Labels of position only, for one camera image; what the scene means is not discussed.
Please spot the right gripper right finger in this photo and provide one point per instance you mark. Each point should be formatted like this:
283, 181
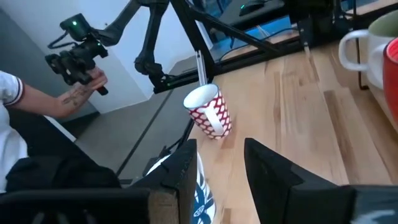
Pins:
280, 199

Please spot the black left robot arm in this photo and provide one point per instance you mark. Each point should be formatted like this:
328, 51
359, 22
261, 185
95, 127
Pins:
311, 25

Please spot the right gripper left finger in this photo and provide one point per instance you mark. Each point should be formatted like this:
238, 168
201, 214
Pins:
174, 193

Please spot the blue white patterned mug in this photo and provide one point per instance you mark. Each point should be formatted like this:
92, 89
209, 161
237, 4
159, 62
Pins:
203, 199

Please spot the olive green mug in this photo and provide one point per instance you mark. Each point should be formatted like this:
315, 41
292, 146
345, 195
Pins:
377, 53

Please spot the black aluminium frame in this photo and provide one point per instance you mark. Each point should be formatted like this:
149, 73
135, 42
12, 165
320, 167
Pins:
192, 31

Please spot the person's hand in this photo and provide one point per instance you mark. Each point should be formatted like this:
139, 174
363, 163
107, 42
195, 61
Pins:
98, 79

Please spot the person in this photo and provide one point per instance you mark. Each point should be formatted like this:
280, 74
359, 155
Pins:
12, 140

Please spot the person's forearm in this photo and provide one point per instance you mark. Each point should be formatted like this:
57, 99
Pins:
62, 101

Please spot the red and white mug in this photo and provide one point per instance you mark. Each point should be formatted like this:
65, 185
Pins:
391, 81

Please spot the silver metal bracket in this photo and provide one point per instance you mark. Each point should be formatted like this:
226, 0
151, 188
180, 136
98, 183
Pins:
201, 68

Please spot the black computer mouse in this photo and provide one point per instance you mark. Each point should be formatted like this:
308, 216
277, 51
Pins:
253, 7

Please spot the pale white mug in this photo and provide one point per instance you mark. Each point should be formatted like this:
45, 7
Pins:
214, 123

